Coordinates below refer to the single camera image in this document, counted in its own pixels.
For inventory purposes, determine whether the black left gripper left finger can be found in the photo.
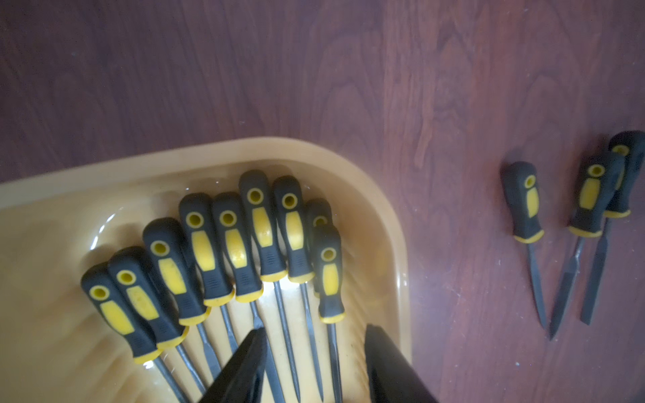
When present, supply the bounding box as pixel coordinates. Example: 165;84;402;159
199;328;267;403

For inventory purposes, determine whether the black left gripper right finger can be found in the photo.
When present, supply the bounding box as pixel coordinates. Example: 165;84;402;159
364;324;438;403

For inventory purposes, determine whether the yellow plastic tray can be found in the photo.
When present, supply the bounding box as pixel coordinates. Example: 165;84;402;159
1;138;412;402

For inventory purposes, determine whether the black yellow file tool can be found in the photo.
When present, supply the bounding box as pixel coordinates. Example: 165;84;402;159
549;151;625;339

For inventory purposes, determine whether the black yellow file ten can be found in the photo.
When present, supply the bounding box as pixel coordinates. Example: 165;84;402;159
312;223;346;402

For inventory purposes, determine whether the black yellow file six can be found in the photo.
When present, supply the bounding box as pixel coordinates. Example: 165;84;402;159
211;190;287;403

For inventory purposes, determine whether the black yellow file two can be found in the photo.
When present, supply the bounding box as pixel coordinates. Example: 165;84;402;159
109;246;207;393

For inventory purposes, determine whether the black yellow file three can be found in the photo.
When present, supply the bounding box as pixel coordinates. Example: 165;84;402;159
143;218;221;379

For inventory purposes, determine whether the black yellow file five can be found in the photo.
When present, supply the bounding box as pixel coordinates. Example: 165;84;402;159
179;192;238;354

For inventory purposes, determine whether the black yellow file one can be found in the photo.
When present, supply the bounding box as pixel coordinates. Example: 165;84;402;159
81;262;190;402

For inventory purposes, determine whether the black yellow file four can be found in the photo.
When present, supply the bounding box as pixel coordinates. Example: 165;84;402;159
304;198;333;298

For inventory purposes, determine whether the black yellow file nine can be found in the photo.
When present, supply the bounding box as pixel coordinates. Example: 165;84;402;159
272;176;324;401

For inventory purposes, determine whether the black yellow file seven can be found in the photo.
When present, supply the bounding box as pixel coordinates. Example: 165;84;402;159
239;170;301;402

